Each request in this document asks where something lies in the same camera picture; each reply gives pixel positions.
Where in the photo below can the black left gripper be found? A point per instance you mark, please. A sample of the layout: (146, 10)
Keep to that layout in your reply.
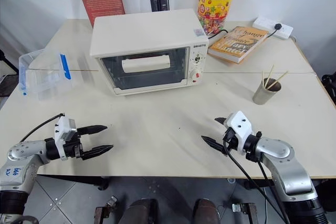
(73, 148)

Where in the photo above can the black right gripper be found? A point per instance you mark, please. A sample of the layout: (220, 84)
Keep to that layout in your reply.
(230, 141)

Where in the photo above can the white toaster oven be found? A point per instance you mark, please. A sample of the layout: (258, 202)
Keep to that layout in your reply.
(141, 28)

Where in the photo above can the metal cup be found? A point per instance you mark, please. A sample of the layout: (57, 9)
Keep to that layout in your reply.
(265, 94)

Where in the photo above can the wooden stick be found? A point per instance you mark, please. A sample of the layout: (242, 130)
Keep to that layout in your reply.
(264, 79)
(270, 73)
(279, 78)

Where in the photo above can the table caster wheel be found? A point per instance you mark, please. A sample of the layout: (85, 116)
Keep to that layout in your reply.
(106, 209)
(244, 212)

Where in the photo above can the clear plastic box blue latches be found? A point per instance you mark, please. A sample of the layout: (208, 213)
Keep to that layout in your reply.
(44, 77)

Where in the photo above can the dark rounded shape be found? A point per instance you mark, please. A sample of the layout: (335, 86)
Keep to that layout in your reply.
(206, 212)
(143, 212)

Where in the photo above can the orange paperback book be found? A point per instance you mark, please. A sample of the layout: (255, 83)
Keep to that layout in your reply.
(237, 44)

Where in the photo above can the white power strip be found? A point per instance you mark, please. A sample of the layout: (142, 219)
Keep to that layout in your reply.
(267, 24)

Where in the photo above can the black stand leg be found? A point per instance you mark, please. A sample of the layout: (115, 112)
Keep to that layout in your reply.
(8, 60)

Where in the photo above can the black power plug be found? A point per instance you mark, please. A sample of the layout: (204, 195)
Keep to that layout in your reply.
(278, 26)

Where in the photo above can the black chair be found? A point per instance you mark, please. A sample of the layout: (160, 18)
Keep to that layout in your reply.
(330, 85)

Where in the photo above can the candy jar orange lid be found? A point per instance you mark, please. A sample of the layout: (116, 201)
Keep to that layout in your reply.
(214, 6)

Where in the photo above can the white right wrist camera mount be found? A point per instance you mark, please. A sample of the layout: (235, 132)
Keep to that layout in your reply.
(240, 127)

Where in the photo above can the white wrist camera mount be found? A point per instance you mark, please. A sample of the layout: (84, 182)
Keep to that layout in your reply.
(63, 129)
(240, 127)

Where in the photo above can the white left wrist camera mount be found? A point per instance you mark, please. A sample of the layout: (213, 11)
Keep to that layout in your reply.
(63, 129)

